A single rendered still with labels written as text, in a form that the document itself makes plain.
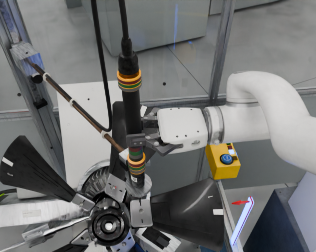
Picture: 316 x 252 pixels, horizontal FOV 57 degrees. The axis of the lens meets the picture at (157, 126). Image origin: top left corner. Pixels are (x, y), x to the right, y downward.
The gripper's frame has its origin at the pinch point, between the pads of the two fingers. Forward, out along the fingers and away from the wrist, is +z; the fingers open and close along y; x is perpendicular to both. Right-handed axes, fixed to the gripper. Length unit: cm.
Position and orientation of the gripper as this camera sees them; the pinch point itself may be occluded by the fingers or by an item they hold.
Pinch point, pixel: (135, 132)
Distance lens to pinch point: 63.2
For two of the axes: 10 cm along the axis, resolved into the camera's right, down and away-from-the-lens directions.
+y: -1.2, -7.1, 6.9
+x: 0.0, -6.9, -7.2
